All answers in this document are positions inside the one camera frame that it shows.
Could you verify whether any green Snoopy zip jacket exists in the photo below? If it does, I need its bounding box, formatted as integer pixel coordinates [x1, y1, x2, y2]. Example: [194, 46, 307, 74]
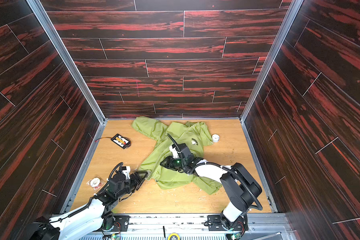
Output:
[131, 116, 223, 195]

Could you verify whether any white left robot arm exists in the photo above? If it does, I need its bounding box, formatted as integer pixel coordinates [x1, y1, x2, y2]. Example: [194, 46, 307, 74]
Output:
[21, 167, 150, 240]

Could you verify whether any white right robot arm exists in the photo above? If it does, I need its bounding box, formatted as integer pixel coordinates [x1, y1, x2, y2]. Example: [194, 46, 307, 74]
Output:
[160, 156, 263, 230]

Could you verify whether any red and white tape roll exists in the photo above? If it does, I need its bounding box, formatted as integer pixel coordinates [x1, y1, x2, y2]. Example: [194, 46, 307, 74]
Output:
[88, 178, 104, 191]

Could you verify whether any white sticker tape roll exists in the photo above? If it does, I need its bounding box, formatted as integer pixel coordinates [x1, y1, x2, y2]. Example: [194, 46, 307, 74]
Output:
[212, 134, 220, 143]

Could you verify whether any yellow tape measure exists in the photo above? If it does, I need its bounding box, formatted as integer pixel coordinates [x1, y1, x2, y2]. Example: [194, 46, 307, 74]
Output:
[167, 233, 181, 240]

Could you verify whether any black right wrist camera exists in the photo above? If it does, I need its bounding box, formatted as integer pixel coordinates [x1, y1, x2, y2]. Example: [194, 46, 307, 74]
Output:
[169, 143, 195, 163]

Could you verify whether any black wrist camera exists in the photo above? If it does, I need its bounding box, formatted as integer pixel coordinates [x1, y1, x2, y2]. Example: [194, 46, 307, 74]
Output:
[169, 143, 195, 163]
[114, 166, 131, 182]

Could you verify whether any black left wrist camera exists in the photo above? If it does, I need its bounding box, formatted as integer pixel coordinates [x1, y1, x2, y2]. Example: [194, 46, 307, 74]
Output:
[114, 166, 131, 182]

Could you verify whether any black battery pack with wires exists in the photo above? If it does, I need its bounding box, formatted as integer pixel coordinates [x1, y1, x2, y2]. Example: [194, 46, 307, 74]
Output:
[95, 134, 132, 150]

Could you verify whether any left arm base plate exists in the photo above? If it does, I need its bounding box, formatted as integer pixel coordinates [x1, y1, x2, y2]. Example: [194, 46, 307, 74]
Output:
[96, 215, 130, 233]

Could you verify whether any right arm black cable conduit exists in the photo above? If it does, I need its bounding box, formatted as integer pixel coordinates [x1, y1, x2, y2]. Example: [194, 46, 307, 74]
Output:
[166, 133, 264, 211]

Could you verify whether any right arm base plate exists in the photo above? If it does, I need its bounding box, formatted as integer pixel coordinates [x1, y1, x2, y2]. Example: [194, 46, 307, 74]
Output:
[204, 214, 249, 232]

